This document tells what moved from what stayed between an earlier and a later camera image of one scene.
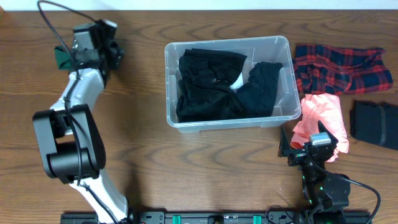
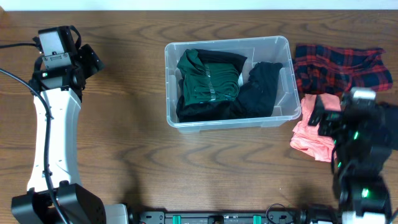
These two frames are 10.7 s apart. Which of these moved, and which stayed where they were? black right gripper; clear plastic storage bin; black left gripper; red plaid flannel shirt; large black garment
Moved: black left gripper; black right gripper
Stayed: red plaid flannel shirt; large black garment; clear plastic storage bin
